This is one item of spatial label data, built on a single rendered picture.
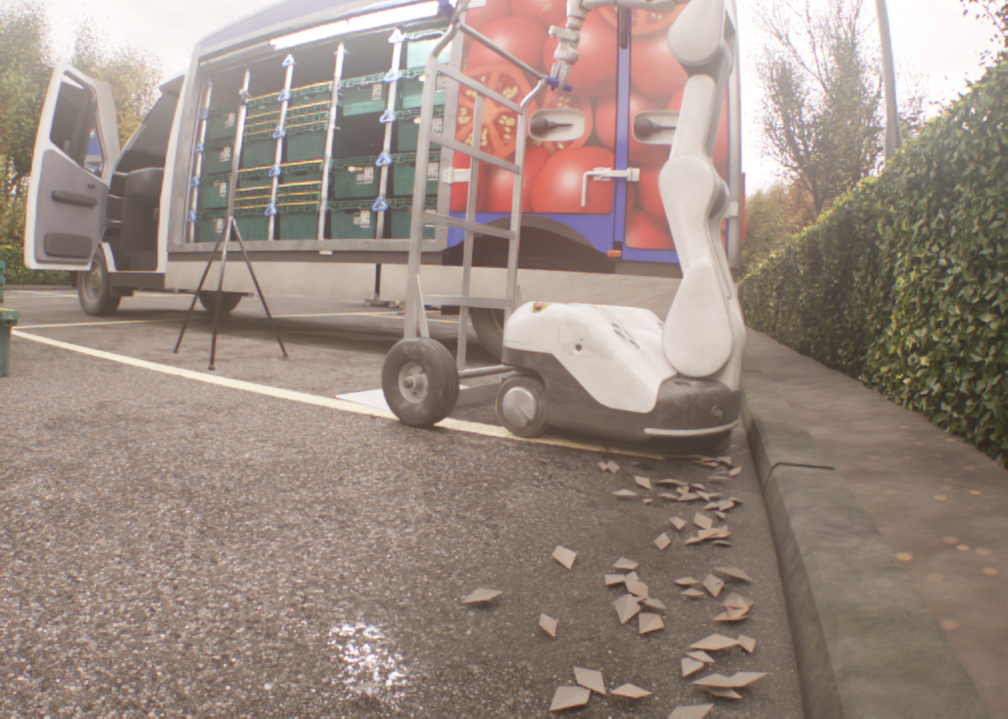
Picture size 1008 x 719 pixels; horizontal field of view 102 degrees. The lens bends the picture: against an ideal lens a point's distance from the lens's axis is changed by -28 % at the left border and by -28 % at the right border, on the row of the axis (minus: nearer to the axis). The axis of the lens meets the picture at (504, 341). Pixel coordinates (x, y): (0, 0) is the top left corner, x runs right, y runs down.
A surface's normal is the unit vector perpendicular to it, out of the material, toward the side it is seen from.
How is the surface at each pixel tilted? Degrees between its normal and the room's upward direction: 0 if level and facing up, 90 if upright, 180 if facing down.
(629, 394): 90
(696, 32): 90
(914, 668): 0
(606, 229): 90
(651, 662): 0
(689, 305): 90
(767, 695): 0
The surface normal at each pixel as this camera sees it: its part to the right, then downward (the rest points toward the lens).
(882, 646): 0.06, -0.99
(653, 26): -0.36, 0.06
